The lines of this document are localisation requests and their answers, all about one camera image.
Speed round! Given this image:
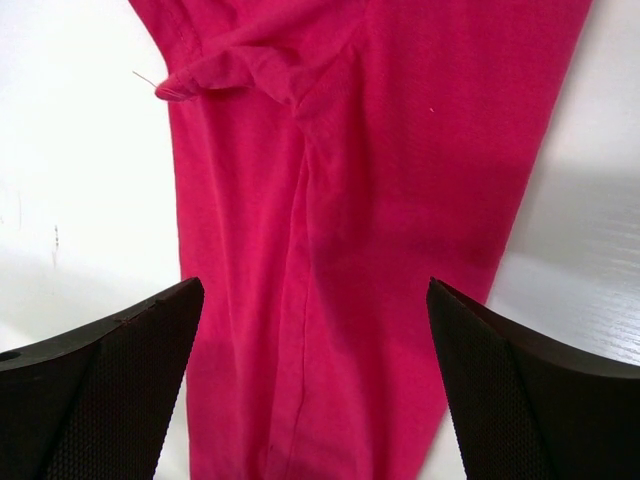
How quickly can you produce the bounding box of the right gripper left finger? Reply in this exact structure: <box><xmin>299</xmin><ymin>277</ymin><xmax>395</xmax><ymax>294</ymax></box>
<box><xmin>1</xmin><ymin>278</ymin><xmax>204</xmax><ymax>479</ymax></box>

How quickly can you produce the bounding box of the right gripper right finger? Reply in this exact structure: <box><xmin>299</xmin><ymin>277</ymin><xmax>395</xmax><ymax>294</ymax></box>
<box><xmin>427</xmin><ymin>279</ymin><xmax>639</xmax><ymax>479</ymax></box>

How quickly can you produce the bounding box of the magenta t shirt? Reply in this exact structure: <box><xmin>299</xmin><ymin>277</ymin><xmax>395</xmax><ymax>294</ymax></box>
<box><xmin>133</xmin><ymin>1</ymin><xmax>590</xmax><ymax>479</ymax></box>

